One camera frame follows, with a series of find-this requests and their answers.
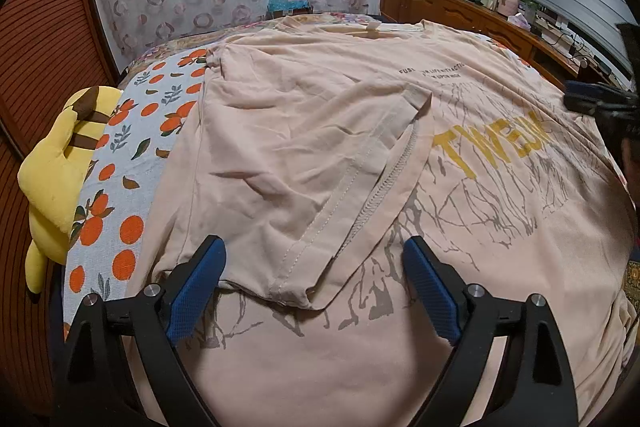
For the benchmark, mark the yellow plush toy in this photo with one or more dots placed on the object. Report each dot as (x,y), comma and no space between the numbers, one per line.
(55,167)

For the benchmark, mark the orange fruit print bedsheet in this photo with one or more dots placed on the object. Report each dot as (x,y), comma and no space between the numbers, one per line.
(145,142)

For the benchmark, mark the peach printed t-shirt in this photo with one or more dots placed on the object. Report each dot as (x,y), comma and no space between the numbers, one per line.
(300,132)

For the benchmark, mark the brown wooden cabinet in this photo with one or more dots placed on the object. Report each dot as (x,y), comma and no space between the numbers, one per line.
(450,14)

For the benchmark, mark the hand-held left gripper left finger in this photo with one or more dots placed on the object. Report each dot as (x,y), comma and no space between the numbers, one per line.
(196,294)

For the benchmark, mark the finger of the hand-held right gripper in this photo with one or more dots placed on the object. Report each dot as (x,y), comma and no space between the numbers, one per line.
(582,94)

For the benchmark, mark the brown ribbed wooden wardrobe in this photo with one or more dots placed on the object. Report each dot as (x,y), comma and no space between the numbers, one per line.
(45,37)

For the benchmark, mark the pink kettle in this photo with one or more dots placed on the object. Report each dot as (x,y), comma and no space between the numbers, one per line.
(509,1)

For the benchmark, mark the teal crinkled item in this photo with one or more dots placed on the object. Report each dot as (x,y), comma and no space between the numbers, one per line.
(285,4)

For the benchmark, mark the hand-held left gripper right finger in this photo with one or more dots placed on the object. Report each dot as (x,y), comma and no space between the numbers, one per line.
(432,294)

